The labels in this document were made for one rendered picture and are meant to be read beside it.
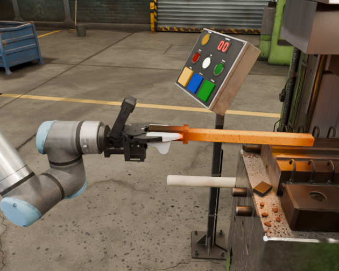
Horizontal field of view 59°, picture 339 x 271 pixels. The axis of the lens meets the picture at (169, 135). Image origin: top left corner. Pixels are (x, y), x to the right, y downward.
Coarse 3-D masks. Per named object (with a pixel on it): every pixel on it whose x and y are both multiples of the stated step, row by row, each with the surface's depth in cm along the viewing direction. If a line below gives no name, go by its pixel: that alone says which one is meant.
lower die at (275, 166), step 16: (320, 144) 84; (336, 144) 84; (272, 160) 80; (288, 160) 77; (304, 160) 77; (320, 160) 76; (336, 160) 76; (272, 176) 80; (288, 176) 73; (304, 176) 73; (320, 176) 73; (336, 176) 73
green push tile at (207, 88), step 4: (204, 84) 120; (208, 84) 117; (212, 84) 115; (204, 88) 119; (208, 88) 117; (212, 88) 115; (200, 92) 120; (204, 92) 118; (208, 92) 116; (200, 96) 120; (204, 96) 117; (208, 96) 115; (204, 100) 116
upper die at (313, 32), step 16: (288, 0) 71; (304, 0) 61; (288, 16) 71; (304, 16) 61; (320, 16) 56; (336, 16) 56; (288, 32) 70; (304, 32) 61; (320, 32) 58; (336, 32) 57; (304, 48) 61; (320, 48) 59; (336, 48) 59
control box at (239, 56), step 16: (208, 32) 130; (208, 48) 126; (224, 48) 117; (240, 48) 109; (256, 48) 110; (192, 64) 134; (224, 64) 114; (240, 64) 110; (176, 80) 141; (208, 80) 120; (224, 80) 111; (240, 80) 113; (192, 96) 126; (224, 96) 114; (224, 112) 117
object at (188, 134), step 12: (168, 132) 77; (180, 132) 77; (192, 132) 77; (204, 132) 77; (216, 132) 77; (228, 132) 77; (240, 132) 77; (252, 132) 77; (264, 132) 78; (276, 132) 78; (276, 144) 76; (288, 144) 76; (300, 144) 76; (312, 144) 76
